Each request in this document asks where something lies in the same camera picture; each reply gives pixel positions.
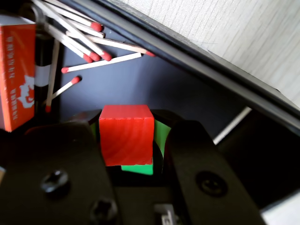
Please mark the red tipped wooden match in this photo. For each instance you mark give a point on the red tipped wooden match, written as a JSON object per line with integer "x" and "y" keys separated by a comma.
{"x": 97, "y": 27}
{"x": 106, "y": 56}
{"x": 87, "y": 58}
{"x": 76, "y": 80}
{"x": 122, "y": 45}
{"x": 95, "y": 56}
{"x": 98, "y": 34}
{"x": 48, "y": 109}
{"x": 105, "y": 62}

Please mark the pale headless wooden stick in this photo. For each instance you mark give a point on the pale headless wooden stick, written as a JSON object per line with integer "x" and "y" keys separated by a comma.
{"x": 232, "y": 126}

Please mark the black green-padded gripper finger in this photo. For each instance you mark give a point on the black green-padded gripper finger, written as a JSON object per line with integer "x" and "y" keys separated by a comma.
{"x": 47, "y": 164}

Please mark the green wooden cube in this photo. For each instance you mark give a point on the green wooden cube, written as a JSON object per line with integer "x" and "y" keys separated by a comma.
{"x": 138, "y": 170}

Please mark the red wooden cube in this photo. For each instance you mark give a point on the red wooden cube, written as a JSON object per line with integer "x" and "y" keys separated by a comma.
{"x": 126, "y": 136}

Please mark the orange matchbox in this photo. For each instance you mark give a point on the orange matchbox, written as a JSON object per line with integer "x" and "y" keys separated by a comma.
{"x": 16, "y": 70}

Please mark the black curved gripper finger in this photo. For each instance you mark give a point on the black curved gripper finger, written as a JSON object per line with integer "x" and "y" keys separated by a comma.
{"x": 206, "y": 178}

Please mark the black cylinder with white band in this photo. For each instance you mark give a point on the black cylinder with white band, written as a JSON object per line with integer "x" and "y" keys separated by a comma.
{"x": 42, "y": 54}

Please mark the black cardboard box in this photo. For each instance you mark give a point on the black cardboard box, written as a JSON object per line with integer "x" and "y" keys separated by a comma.
{"x": 140, "y": 89}

